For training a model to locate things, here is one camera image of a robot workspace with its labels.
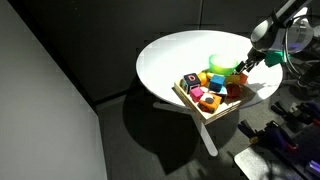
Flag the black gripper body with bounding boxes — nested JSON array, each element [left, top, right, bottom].
[[244, 47, 266, 68]]

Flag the plain orange block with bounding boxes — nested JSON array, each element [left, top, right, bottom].
[[237, 71, 250, 85]]

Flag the green translucent bowl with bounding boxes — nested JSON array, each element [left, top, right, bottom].
[[208, 53, 240, 76]]

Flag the red block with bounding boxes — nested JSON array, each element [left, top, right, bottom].
[[226, 82, 243, 100]]

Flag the blue block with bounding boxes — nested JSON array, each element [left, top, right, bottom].
[[208, 74, 227, 93]]

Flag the orange block with grey circle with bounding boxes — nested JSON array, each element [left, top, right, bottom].
[[198, 92, 223, 114]]

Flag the black letter block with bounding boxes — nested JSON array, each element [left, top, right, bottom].
[[181, 72, 202, 95]]

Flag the pink block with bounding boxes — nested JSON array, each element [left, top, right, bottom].
[[189, 86, 205, 103]]

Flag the yellow toy banana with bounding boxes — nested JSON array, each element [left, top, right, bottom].
[[205, 71, 242, 85]]

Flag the yellow ball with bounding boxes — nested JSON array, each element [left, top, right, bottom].
[[197, 71, 210, 87]]

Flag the wooden tray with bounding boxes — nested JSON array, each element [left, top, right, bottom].
[[172, 79, 242, 126]]

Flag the white table legs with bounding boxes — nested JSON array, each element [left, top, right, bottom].
[[152, 101, 220, 158]]

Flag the teal camera mount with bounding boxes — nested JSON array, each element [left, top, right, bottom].
[[264, 49, 288, 68]]

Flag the purple clamp with orange handle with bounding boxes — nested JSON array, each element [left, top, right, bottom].
[[270, 100, 320, 127], [237, 119, 298, 152]]

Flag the grey base plate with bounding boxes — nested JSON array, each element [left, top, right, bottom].
[[233, 143, 301, 180]]

